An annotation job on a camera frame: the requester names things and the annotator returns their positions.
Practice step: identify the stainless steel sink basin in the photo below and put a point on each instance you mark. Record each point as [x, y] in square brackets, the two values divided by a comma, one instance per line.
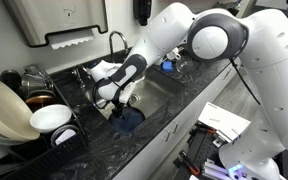
[157, 88]

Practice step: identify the blue sponge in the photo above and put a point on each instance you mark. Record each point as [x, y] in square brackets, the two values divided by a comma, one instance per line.
[167, 66]

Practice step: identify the black mounting board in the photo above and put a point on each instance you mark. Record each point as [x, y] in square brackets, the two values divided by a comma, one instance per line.
[204, 146]

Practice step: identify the dark blue plate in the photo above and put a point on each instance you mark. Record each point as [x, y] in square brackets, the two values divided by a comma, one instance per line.
[130, 121]

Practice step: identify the white bowl in rack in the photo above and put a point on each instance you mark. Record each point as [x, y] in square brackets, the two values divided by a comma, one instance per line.
[49, 118]

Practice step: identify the copper bottomed pan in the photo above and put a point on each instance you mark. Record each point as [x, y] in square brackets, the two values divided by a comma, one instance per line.
[40, 100]

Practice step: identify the white lower cabinets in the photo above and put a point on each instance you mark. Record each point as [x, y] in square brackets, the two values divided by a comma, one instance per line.
[184, 130]

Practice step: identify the black wall soap dispenser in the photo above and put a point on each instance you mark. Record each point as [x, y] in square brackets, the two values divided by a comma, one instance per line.
[142, 11]

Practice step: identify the white printed mug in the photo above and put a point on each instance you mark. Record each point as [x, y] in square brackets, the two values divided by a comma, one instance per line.
[174, 54]

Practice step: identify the grey utensil holder cup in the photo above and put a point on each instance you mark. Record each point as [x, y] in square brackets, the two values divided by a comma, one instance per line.
[65, 135]

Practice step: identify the aluminium extrusion bars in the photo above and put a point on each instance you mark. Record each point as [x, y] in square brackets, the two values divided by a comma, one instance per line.
[215, 171]

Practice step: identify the steel paper towel dispenser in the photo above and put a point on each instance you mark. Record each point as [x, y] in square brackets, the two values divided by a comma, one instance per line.
[50, 16]

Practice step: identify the black dish rack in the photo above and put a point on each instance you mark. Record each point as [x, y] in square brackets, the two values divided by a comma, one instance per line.
[60, 150]

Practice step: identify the chrome gooseneck faucet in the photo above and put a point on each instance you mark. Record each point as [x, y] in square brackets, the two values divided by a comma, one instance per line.
[111, 46]

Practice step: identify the steel cup in rack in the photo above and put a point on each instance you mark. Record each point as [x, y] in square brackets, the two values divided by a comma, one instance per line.
[34, 81]

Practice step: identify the white paper sheet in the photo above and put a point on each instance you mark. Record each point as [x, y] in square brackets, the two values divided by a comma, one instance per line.
[222, 120]

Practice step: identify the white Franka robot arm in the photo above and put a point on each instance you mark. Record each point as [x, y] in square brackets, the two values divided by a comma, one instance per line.
[277, 50]

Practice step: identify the black pot in rack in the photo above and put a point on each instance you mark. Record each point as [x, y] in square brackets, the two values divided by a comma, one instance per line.
[10, 80]

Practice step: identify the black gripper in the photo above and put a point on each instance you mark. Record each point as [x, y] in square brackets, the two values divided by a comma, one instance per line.
[119, 106]

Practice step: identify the clear glass bowl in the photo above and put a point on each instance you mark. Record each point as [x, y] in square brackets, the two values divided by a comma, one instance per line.
[184, 65]

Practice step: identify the chrome sink side sprayer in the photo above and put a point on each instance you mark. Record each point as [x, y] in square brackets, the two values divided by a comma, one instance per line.
[79, 78]

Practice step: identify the large beige plate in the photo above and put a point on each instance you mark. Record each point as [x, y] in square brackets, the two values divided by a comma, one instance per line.
[4, 110]

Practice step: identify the sink drain strainer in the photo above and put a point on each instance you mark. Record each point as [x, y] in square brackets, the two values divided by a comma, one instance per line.
[134, 99]

